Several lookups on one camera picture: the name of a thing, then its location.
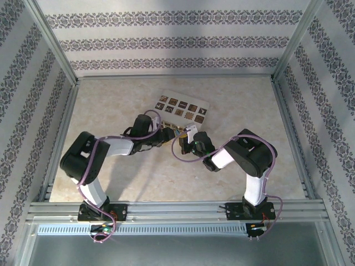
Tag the small blue padlock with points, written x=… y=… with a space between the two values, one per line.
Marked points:
x=177 y=134

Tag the white box with picture tiles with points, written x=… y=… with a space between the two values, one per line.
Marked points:
x=183 y=106

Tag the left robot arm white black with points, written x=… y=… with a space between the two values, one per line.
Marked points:
x=116 y=147

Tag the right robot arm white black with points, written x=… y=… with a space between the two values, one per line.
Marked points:
x=249 y=155

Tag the grey sheet metal panel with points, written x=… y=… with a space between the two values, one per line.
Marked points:
x=177 y=250

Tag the right circuit board with light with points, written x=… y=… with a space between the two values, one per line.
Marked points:
x=256 y=227

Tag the circuit board with light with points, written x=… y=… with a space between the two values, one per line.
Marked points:
x=104 y=229
x=256 y=227

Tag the left circuit board with light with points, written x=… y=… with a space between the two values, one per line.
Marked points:
x=104 y=229

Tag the aluminium table edge rail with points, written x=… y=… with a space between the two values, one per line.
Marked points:
x=62 y=133
x=294 y=138
x=174 y=77

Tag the aluminium mounting rail beam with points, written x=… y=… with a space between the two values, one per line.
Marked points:
x=177 y=209

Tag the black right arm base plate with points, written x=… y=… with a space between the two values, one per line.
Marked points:
x=234 y=210

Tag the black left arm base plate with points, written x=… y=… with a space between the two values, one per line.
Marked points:
x=119 y=212

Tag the aluminium corner post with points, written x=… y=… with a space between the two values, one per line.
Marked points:
x=52 y=41
x=296 y=41

